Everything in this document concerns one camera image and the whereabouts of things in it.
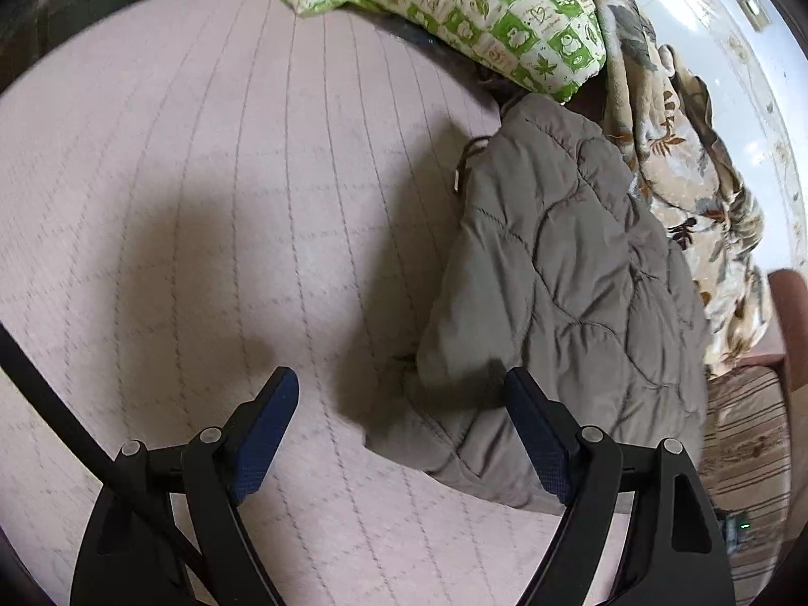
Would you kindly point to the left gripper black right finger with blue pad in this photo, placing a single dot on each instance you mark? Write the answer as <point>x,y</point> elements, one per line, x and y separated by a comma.
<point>674,551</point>

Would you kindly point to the pink quilted bed mattress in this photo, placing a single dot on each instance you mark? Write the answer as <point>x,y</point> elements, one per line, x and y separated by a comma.
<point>195,192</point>

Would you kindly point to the striped floral headboard cushion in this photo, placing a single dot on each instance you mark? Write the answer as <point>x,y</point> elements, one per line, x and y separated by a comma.
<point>745,467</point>

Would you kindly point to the beige leaf-print blanket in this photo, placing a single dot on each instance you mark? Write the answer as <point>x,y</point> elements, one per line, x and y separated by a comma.
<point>659,115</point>

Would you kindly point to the grey-brown quilted hooded coat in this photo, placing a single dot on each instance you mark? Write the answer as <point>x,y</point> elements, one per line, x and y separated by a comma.
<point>557,269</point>

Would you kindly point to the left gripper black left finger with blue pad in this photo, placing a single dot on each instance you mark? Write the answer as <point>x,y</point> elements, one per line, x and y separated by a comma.
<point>123,560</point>

